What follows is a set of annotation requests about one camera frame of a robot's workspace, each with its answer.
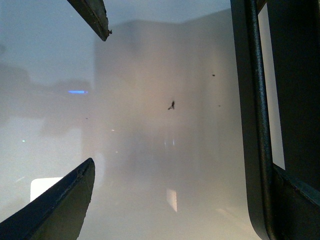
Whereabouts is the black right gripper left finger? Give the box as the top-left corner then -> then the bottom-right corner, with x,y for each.
0,158 -> 95,240

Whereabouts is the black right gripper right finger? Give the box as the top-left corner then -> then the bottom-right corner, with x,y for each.
67,0 -> 112,42

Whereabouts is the black drawer handle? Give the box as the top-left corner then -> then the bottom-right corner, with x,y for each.
230,0 -> 320,240

